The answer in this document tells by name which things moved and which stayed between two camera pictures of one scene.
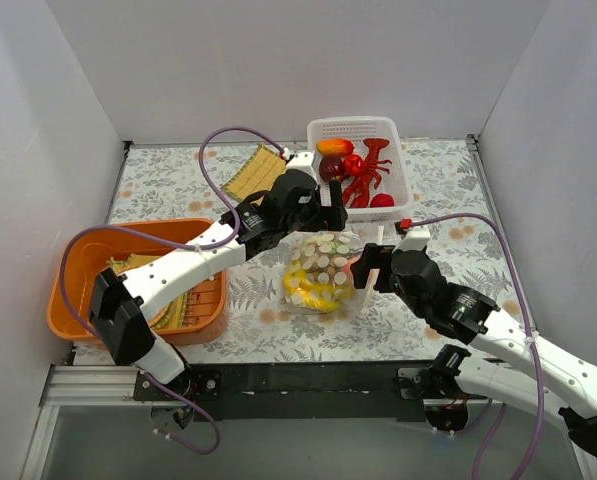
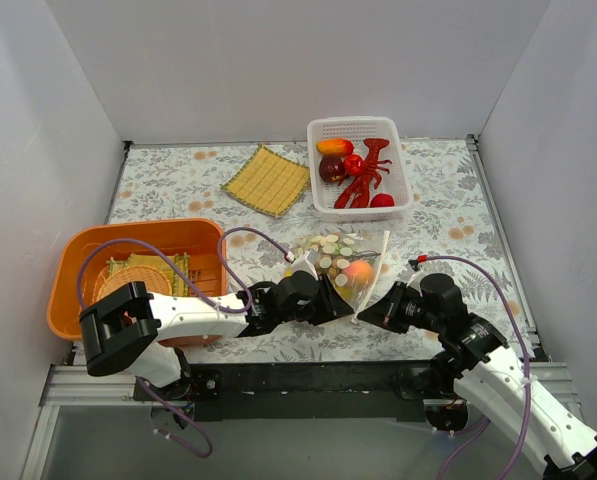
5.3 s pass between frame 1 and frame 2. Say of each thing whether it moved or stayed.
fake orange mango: stayed
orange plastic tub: stayed
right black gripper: moved
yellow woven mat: stayed
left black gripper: moved
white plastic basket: stayed
